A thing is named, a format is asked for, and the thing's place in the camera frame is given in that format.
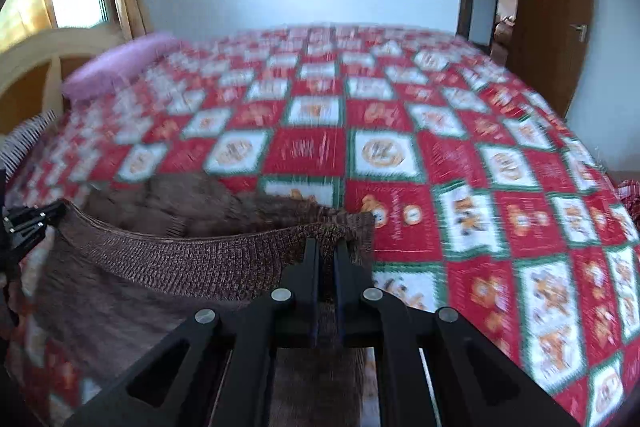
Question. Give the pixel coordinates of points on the striped pillow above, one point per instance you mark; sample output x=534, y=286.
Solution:
x=25, y=137

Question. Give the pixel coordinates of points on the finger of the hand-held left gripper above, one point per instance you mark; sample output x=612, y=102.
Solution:
x=35, y=222

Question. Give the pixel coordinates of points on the cream and brown headboard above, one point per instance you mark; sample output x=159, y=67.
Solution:
x=30, y=57

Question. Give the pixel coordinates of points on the brown knitted sweater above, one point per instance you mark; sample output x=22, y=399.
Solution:
x=150, y=277

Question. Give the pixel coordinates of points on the brown wooden door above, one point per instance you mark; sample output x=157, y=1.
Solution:
x=550, y=32

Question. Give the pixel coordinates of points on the brown armchair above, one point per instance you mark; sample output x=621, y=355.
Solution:
x=502, y=37

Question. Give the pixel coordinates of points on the red checkered printed bed sheet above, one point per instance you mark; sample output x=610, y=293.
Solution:
x=400, y=117

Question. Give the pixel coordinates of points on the red plaid bag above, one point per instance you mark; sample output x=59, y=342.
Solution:
x=630, y=197

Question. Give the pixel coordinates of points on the pink folded blanket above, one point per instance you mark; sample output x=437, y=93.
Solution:
x=115, y=67

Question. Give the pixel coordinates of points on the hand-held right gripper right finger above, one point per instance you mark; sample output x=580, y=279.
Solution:
x=341, y=287

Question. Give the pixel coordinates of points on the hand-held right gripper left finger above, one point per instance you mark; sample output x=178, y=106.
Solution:
x=314, y=287

